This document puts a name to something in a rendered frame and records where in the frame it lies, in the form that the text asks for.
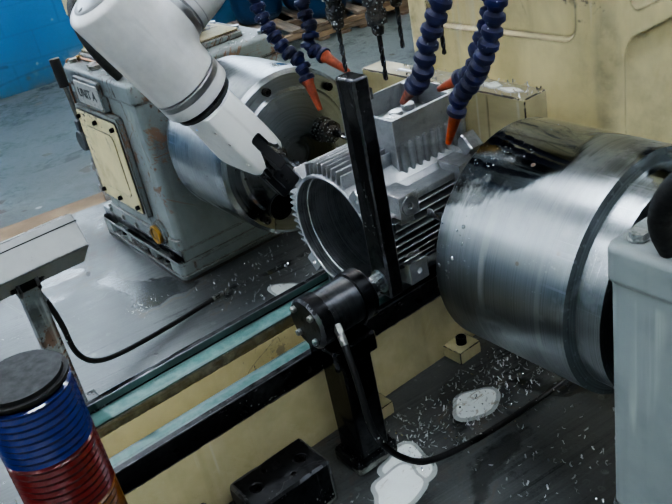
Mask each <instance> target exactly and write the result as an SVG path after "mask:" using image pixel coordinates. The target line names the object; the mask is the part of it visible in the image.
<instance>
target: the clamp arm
mask: <svg viewBox="0 0 672 504"><path fill-rule="evenodd" d="M335 80H336V85H337V90H338V96H339V101H340V106H341V112H342V117H343V122H344V127H345V133H346V138H347V143H348V149H349V154H350V159H351V165H352V170H353V175H354V180H355V186H356V191H357V196H358V202H359V207H360V212H361V217H362V223H363V228H364V233H365V239H366V244H367V249H368V254H369V260H370V265H371V270H372V273H371V276H373V277H374V276H376V275H378V274H379V275H381V276H382V277H381V276H378V277H376V279H377V281H378V282H379V283H381V282H383V279H384V281H385V283H384V284H382V285H381V286H380V287H381V288H380V289H381V290H380V292H378V293H381V294H383V295H385V296H387V297H389V298H394V297H396V296H397V295H399V294H400V293H402V292H403V284H402V278H401V272H400V266H399V261H398V255H397V249H396V243H395V237H394V234H396V229H395V224H393V223H392V219H391V213H390V207H389V202H388V196H387V190H386V184H385V178H384V172H383V166H382V160H381V154H380V148H379V142H378V137H377V131H376V125H375V119H374V113H373V107H372V101H371V100H372V99H374V97H373V92H372V88H371V87H369V83H368V78H367V75H365V74H360V73H355V72H346V73H344V74H341V75H339V76H337V77H336V79H335ZM384 288H385V289H384ZM382 289H383V290H382Z"/></svg>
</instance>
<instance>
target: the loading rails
mask: <svg viewBox="0 0 672 504"><path fill-rule="evenodd" d="M429 274H430V275H429V276H427V277H426V278H424V279H422V280H421V281H419V282H417V283H416V284H414V285H412V286H410V287H409V288H407V289H406V290H404V291H403V292H402V293H400V294H399V295H397V296H396V297H394V298H389V297H387V296H385V295H384V296H382V297H381V298H379V311H378V313H377V315H375V316H374V317H372V318H370V319H369V320H367V321H366V322H363V323H362V324H364V325H366V326H367V327H369V328H371V329H373V330H375V335H376V340H377V345H378V346H377V349H375V350H374V351H372V352H371V358H372V363H373V368H374V373H375V378H376V383H377V388H378V393H379V398H380V403H381V408H382V413H383V418H384V419H386V418H387V417H388V416H390V415H391V414H393V413H394V407H393V402H392V401H391V400H390V399H388V398H387V397H386V396H387V395H389V394H390V393H392V392H393V391H394V390H396V389H397V388H399V387H400V386H402V385H403V384H405V383H406V382H408V381H409V380H411V379H412V378H413V377H415V376H416V375H418V374H419V373H421V372H422V371H424V370H425V369H427V368H428V367H430V366H431V365H432V364H434V363H435V362H437V361H438V360H440V359H441V358H443V357H444V356H446V357H447V358H449V359H451V360H453V361H455V362H457V363H458V364H460V365H463V364H464V363H466V362H467V361H468V360H470V359H471V358H473V357H474V356H476V355H477V354H478V353H480V352H481V345H480V341H479V340H478V339H476V338H474V337H473V336H475V334H473V333H471V332H469V331H467V330H465V329H464V328H462V327H461V326H460V325H459V324H457V323H456V322H455V320H454V319H453V318H452V317H451V315H450V314H449V312H448V311H447V309H446V307H445V305H444V303H443V300H442V297H441V294H440V291H439V286H438V281H437V273H436V264H434V265H433V266H431V267H430V268H429ZM328 282H330V280H329V277H328V273H327V272H326V271H325V270H324V269H323V270H321V271H320V272H318V273H316V274H314V275H313V276H311V277H309V278H307V279H305V280H304V281H302V282H300V283H298V284H296V285H295V286H293V287H291V288H289V289H288V290H286V291H284V292H282V293H280V294H279V295H277V296H275V297H273V298H272V299H270V300H268V301H266V302H264V303H263V304H261V305H259V306H257V307H255V308H254V309H252V310H250V311H248V312H247V313H245V314H243V315H241V316H239V317H238V318H236V319H234V320H232V321H230V322H229V323H227V324H225V325H223V326H222V327H220V328H218V329H216V330H214V331H213V332H211V333H209V334H207V335H205V336H204V337H202V338H200V339H198V340H197V341H195V342H193V343H191V344H189V345H188V346H186V347H184V348H182V349H180V350H179V351H177V352H175V353H173V354H172V355H170V356H168V357H166V358H164V359H163V360H161V361H159V362H157V363H155V364H154V365H152V366H150V367H148V368H147V369H145V370H143V371H141V372H139V373H138V374H136V375H134V376H132V377H130V378H129V379H127V380H125V381H123V382H122V383H120V384H118V385H116V386H114V387H113V388H111V389H109V390H107V391H105V392H104V393H102V394H100V395H98V396H97V397H95V398H93V399H91V400H89V401H88V402H86V403H85V404H86V406H87V409H88V411H89V413H90V416H91V418H92V420H93V422H94V425H95V427H96V430H97V432H98V434H99V437H100V439H101V442H102V444H103V446H104V449H105V451H106V454H107V455H108V458H109V460H110V462H111V465H112V467H113V469H114V472H115V474H116V477H117V479H118V481H119V484H120V486H121V488H122V491H123V493H124V496H125V498H126V501H127V502H128V504H201V503H206V504H229V503H231V502H232V501H233V498H232V495H231V492H230V485H231V484H232V483H233V482H234V481H236V480H237V479H239V478H240V477H242V476H243V475H245V474H246V473H247V472H249V471H250V470H252V469H254V468H255V467H257V466H259V465H261V464H262V463H263V462H264V461H266V460H267V459H269V458H270V457H272V456H273V455H274V454H276V453H277V452H279V451H280V450H282V449H283V448H285V447H286V446H288V445H289V444H291V443H292V442H294V441H295V440H297V439H298V438H299V439H302V440H303V441H304V442H305V443H307V444H308V445H309V446H310V447H313V446H314V445H316V444H317V443H318V442H320V441H321V440H323V439H324V438H326V437H327V436H329V435H330V434H332V433H333V432H335V431H336V430H337V429H338V426H337V422H336V418H335V414H334V410H333V405H332V401H331V397H330V393H329V388H328V384H327V380H326V376H325V372H324V367H323V364H322V363H321V362H319V361H318V360H316V359H315V358H313V357H312V354H311V350H310V346H309V343H307V342H306V341H305V340H304V339H303V337H302V336H301V335H300V336H297V335H296V333H295V331H296V330H297V328H296V326H295V324H294V322H293V319H292V316H291V311H290V307H291V303H292V301H293V300H294V299H295V298H297V297H299V296H300V295H302V294H304V293H306V292H312V291H314V290H316V289H318V288H319V287H321V286H323V285H325V284H326V283H328Z"/></svg>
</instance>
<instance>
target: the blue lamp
mask: <svg viewBox="0 0 672 504"><path fill-rule="evenodd" d="M92 427H93V421H92V418H91V416H90V413H89V411H88V409H87V406H86V404H85V401H84V399H83V397H82V394H81V392H80V390H79V387H78V385H77V382H76V380H75V378H74V375H73V373H72V372H71V368H70V366H69V371H68V374H67V376H66V378H65V380H64V381H63V383H62V384H61V385H60V387H59V388H58V389H57V390H56V391H55V392H54V393H53V394H52V395H51V396H49V397H48V398H46V399H45V400H44V401H42V402H40V403H39V404H37V405H35V406H33V407H31V408H28V409H26V410H23V411H20V412H16V413H12V414H6V415H0V458H1V460H2V462H3V464H4V465H5V466H6V467H7V468H9V469H11V470H15V471H21V472H28V471H36V470H40V469H44V468H47V467H50V466H52V465H55V464H57V463H59V462H61V461H63V460H64V459H66V458H67V457H69V456H70V455H72V454H73V453H74V452H76V451H77V450H78V449H79V448H80V447H81V446H82V445H83V444H84V443H85V441H86V440H87V439H88V437H89V435H90V433H91V431H92Z"/></svg>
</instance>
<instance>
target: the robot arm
mask: <svg viewBox="0 0 672 504"><path fill-rule="evenodd" d="M224 2H225V0H77V2H76V3H75V5H74V7H73V9H72V12H71V15H70V24H71V26H72V28H73V29H74V30H75V31H76V32H77V33H78V34H79V35H80V36H82V37H83V38H84V39H85V40H86V41H87V42H88V43H89V44H90V45H91V46H92V47H93V48H94V49H95V50H96V51H97V52H99V53H100V54H101V55H102V56H103V57H104V58H105V59H106V60H107V61H108V62H109V63H110V64H111V65H112V66H113V67H114V68H115V69H117V70H118V71H119V72H120V73H121V74H122V75H123V76H124V77H125V78H126V79H127V80H128V81H129V82H130V83H131V84H132V85H134V86H135V87H136V88H137V89H138V90H139V91H140V92H141V93H142V94H143V95H144V96H145V97H146V98H147V99H148V100H149V101H151V102H152V103H153V104H154V105H155V106H156V107H157V108H158V109H159V110H160V111H161V112H162V113H163V114H164V115H165V116H166V117H167V118H169V119H170V120H171V121H172V122H174V123H180V124H181V125H183V126H189V128H190V129H191V130H192V131H193V132H194V133H195V134H196V135H197V136H198V137H199V138H200V139H201V140H202V141H203V142H204V143H205V145H206V146H207V147H208V148H209V149H210V150H211V151H212V152H213V153H214V154H215V155H216V156H217V157H218V158H219V159H220V160H222V161H223V162H225V163H227V164H229V165H231V166H233V167H236V168H238V169H241V170H243V171H246V172H248V173H251V174H254V175H261V174H262V175H261V176H260V178H261V179H262V180H263V181H264V182H265V183H266V184H267V185H268V186H270V187H271V188H272V189H273V190H274V191H275V192H276V193H277V194H278V195H281V196H283V197H286V196H287V195H288V194H289V193H290V191H291V190H292V189H293V187H294V186H295V185H296V183H297V182H298V181H299V177H298V176H297V175H296V174H295V173H294V172H293V171H292V169H291V168H290V167H289V166H288V165H287V164H286V163H287V162H286V161H285V160H284V159H283V158H282V157H281V156H280V155H279V154H277V153H276V152H275V151H274V150H273V149H272V147H274V148H277V149H281V148H282V145H281V142H280V140H279V139H278V138H277V137H276V136H275V134H274V133H273V132H272V131H271V130H270V129H269V128H268V127H267V126H266V125H265V124H264V123H263V122H262V121H261V120H260V119H259V118H258V117H257V116H256V115H255V114H254V113H253V112H252V111H251V110H250V109H249V108H248V107H247V106H246V105H245V104H244V103H242V101H241V100H239V99H238V98H237V97H236V96H235V95H234V94H233V93H231V92H230V91H229V90H228V87H229V81H228V79H227V77H226V72H225V69H224V68H223V67H222V66H221V65H220V64H219V63H218V62H217V61H216V59H215V58H214V57H213V56H212V55H211V54H210V53H209V52H208V51H207V50H206V49H205V48H204V47H203V45H202V44H201V43H200V39H199V37H200V34H201V32H202V31H203V29H204V28H205V27H206V26H207V24H208V23H209V22H210V21H211V19H212V18H213V17H214V16H215V14H216V13H217V12H218V10H219V9H220V8H221V6H222V5H223V4H224Z"/></svg>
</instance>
